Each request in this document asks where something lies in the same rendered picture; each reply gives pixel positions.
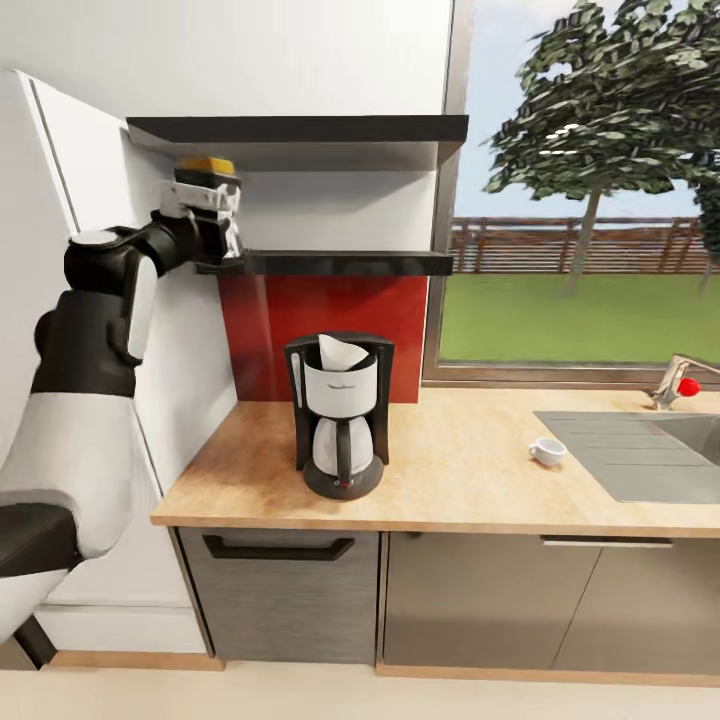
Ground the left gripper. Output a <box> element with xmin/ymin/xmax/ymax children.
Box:
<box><xmin>148</xmin><ymin>209</ymin><xmax>232</xmax><ymax>265</ymax></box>

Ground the paper coffee filter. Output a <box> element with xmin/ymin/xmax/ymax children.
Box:
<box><xmin>319</xmin><ymin>335</ymin><xmax>367</xmax><ymax>373</ymax></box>

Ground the bottle of coffee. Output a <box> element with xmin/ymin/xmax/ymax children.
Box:
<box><xmin>174</xmin><ymin>154</ymin><xmax>246</xmax><ymax>268</ymax></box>

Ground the coffee cup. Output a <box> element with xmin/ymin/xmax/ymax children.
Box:
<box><xmin>528</xmin><ymin>438</ymin><xmax>567</xmax><ymax>466</ymax></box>

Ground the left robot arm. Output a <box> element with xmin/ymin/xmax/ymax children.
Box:
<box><xmin>0</xmin><ymin>181</ymin><xmax>232</xmax><ymax>647</ymax></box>

